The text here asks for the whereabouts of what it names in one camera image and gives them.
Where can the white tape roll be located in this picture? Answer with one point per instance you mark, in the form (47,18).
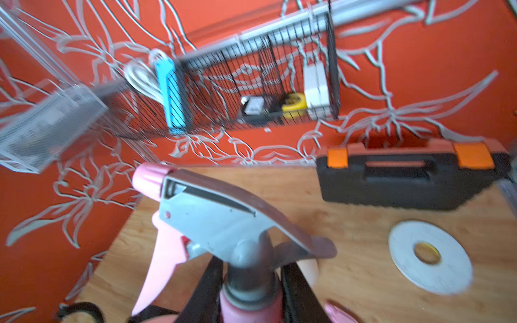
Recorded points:
(430,258)

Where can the black orange tool case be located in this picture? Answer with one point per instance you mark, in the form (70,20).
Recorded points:
(441,175)

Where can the black device with label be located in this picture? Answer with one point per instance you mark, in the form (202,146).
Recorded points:
(257,110)

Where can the grey pink spray nozzle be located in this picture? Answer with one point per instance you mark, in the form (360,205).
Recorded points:
(199,215)

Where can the pink spray bottle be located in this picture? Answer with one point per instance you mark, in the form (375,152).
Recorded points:
(228,312)

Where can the white adapter block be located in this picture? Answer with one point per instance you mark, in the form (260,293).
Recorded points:
(316,91)

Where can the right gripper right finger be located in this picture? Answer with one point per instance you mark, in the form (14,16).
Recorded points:
(300,304)

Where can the yellow tape measure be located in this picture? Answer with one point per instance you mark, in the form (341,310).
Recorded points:
(294,106)

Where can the clear plastic wall bin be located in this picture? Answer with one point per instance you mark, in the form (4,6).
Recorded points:
(38,137)

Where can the light blue box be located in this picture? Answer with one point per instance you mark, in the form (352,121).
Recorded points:
(172,100)

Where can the white spray bottle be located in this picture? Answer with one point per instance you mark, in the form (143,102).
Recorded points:
(310,270)

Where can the black wire basket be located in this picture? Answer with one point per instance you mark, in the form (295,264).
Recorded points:
(269,61)

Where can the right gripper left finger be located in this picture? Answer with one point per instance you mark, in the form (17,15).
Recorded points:
(204,304)

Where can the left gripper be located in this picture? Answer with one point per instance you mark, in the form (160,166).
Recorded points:
(80,313)

